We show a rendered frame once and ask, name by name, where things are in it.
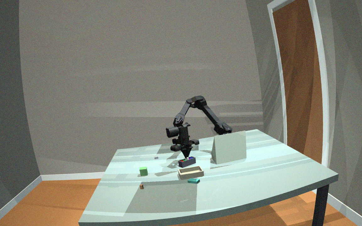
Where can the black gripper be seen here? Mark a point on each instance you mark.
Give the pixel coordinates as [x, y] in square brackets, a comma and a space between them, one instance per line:
[185, 145]

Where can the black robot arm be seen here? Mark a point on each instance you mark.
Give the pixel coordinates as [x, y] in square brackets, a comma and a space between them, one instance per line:
[199, 102]

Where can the teal flat block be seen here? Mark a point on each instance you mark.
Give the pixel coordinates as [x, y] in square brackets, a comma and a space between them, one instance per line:
[195, 181]

